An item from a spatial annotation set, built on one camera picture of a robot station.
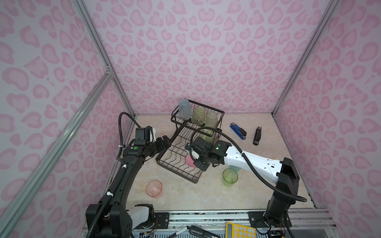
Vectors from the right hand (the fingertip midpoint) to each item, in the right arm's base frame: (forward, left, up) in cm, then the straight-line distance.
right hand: (201, 159), depth 79 cm
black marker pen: (-30, +2, -14) cm, 33 cm away
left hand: (+8, +19, +5) cm, 21 cm away
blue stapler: (+28, -28, -12) cm, 41 cm away
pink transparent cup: (-11, +26, -14) cm, 32 cm away
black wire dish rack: (+7, +17, -13) cm, 23 cm away
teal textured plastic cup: (+28, +10, +9) cm, 31 cm away
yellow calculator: (-29, -16, -13) cm, 36 cm away
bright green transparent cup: (-3, -17, -13) cm, 22 cm away
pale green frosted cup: (+19, -6, +11) cm, 23 cm away
